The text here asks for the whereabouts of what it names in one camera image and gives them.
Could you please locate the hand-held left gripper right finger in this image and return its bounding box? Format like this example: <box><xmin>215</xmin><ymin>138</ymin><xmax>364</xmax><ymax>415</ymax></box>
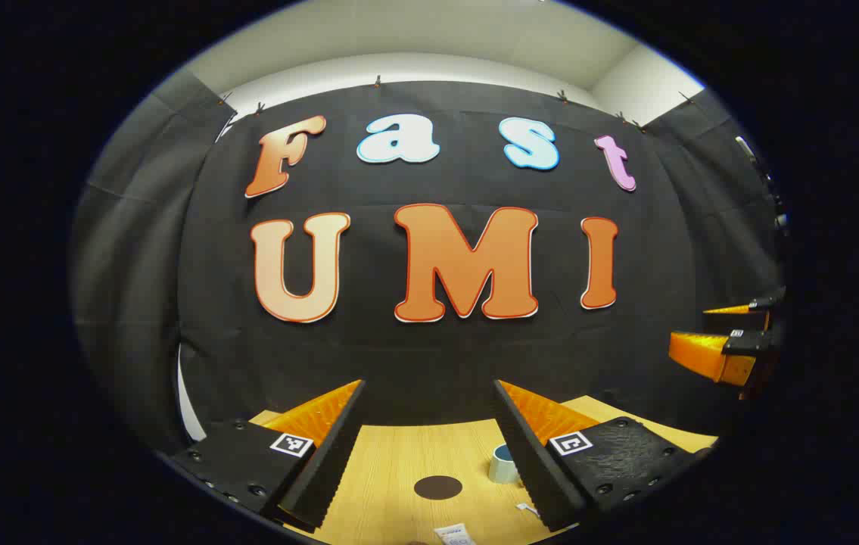
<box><xmin>494</xmin><ymin>379</ymin><xmax>714</xmax><ymax>533</ymax></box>

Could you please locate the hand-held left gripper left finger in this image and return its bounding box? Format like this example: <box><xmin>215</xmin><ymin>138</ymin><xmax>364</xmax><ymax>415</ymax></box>
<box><xmin>170</xmin><ymin>379</ymin><xmax>367</xmax><ymax>530</ymax></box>

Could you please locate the pale blue cup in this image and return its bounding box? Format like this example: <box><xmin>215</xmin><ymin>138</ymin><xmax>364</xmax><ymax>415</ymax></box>
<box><xmin>487</xmin><ymin>444</ymin><xmax>522</xmax><ymax>485</ymax></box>

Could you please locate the dark brown round coaster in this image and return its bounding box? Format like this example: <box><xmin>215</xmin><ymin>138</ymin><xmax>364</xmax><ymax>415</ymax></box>
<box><xmin>413</xmin><ymin>475</ymin><xmax>464</xmax><ymax>501</ymax></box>

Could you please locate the white toothpaste tube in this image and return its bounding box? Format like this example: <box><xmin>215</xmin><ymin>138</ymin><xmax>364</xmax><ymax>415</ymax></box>
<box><xmin>433</xmin><ymin>522</ymin><xmax>477</xmax><ymax>545</ymax></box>

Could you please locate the wooden desktop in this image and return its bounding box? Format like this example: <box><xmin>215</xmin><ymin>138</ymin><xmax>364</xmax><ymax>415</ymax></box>
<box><xmin>247</xmin><ymin>394</ymin><xmax>719</xmax><ymax>545</ymax></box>

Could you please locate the dark metal stand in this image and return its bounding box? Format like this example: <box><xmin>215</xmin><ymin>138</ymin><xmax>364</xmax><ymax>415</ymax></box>
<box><xmin>735</xmin><ymin>135</ymin><xmax>789</xmax><ymax>232</ymax></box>

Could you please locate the black backdrop cloth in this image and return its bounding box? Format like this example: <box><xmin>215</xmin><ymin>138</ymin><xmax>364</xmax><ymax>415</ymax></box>
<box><xmin>70</xmin><ymin>68</ymin><xmax>787</xmax><ymax>455</ymax></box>

